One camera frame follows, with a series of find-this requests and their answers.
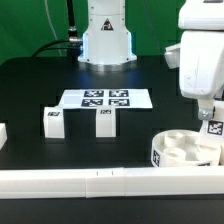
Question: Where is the white marker base sheet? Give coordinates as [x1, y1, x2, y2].
[59, 89, 153, 109]

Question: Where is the white thin cable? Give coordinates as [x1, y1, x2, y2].
[43, 0, 64, 58]

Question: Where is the white left fence block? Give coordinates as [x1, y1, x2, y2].
[0, 123, 7, 150]

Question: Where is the white round stool seat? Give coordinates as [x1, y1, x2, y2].
[151, 130, 221, 167]

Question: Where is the white front fence bar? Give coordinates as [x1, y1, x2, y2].
[0, 166, 224, 199]

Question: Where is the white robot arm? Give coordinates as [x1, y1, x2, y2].
[79, 0, 224, 120]

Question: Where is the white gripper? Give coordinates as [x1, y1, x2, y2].
[179, 31, 224, 120]

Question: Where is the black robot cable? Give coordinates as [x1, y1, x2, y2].
[31, 0, 84, 58]

